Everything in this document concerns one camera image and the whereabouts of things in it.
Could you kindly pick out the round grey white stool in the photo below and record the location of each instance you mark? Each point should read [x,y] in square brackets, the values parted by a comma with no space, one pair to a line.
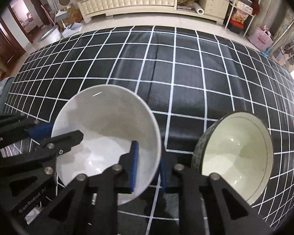
[50,36]

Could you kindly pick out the black white grid tablecloth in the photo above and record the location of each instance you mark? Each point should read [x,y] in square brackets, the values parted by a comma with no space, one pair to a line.
[188,78]

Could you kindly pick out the white paper roll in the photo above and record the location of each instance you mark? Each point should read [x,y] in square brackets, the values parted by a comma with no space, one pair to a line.
[199,10]

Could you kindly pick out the white cardboard box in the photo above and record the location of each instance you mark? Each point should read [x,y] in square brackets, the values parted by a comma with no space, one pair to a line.
[72,29]

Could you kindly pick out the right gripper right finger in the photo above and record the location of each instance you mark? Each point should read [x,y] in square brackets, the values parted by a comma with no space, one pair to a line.
[208,204]

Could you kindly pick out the pink storage bag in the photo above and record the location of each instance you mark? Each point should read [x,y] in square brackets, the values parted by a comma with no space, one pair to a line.
[261,38]

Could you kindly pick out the green speckled ceramic bowl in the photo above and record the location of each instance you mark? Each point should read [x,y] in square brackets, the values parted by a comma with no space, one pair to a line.
[239,148]

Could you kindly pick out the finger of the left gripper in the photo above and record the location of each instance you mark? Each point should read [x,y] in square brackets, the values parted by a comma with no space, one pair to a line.
[51,146]
[16,127]

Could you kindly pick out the white ceramic bowl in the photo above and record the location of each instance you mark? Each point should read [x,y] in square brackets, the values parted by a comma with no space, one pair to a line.
[110,118]

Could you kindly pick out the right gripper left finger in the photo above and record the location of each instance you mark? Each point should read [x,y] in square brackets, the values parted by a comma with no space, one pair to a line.
[89,205]

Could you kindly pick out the cream tufted tv cabinet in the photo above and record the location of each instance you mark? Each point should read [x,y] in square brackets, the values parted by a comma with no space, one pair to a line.
[214,10]

